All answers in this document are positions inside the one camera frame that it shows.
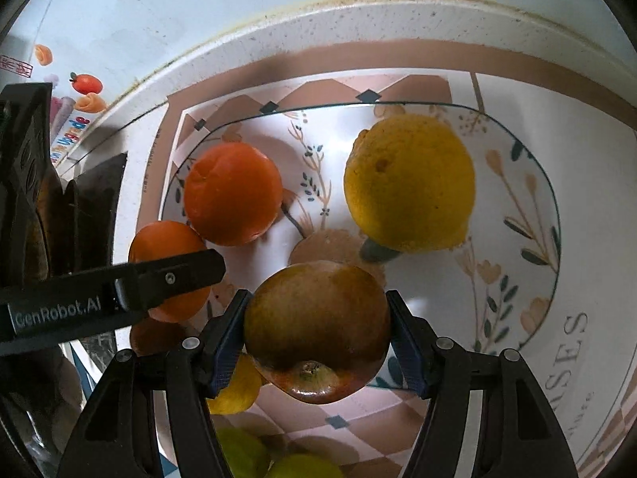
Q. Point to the yellow-green fruit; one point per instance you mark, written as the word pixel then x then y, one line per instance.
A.
pixel 303 468

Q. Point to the orange peel wall sticker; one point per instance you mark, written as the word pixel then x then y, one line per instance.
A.
pixel 91 103

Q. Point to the red-green apple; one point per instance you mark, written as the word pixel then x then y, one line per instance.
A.
pixel 318 318

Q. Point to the dark shaded orange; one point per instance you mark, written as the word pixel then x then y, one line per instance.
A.
pixel 157 336

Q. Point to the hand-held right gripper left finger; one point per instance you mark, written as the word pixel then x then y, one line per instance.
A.
pixel 233 343

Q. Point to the large yellow lemon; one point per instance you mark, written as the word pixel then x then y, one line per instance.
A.
pixel 410 179

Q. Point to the black embossed object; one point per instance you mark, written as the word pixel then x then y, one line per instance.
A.
pixel 25 159

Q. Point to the green fruit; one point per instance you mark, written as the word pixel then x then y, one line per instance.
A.
pixel 244 453

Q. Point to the floral ceramic plate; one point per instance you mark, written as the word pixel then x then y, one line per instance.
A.
pixel 323 184

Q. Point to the small yellow lemon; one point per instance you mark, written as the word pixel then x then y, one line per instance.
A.
pixel 239 393

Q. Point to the large orange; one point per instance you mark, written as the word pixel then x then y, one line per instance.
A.
pixel 231 194

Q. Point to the pink checkered placemat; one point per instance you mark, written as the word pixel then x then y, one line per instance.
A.
pixel 587 209

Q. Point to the small orange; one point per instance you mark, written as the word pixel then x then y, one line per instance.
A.
pixel 164 241

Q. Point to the colourful lettered wall sticker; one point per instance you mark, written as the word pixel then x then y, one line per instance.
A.
pixel 67 129

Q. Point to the dark brown object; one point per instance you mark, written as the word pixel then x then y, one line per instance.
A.
pixel 97 219

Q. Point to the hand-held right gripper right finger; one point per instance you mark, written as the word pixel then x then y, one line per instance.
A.
pixel 405 343

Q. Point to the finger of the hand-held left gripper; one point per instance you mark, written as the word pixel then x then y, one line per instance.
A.
pixel 174 276

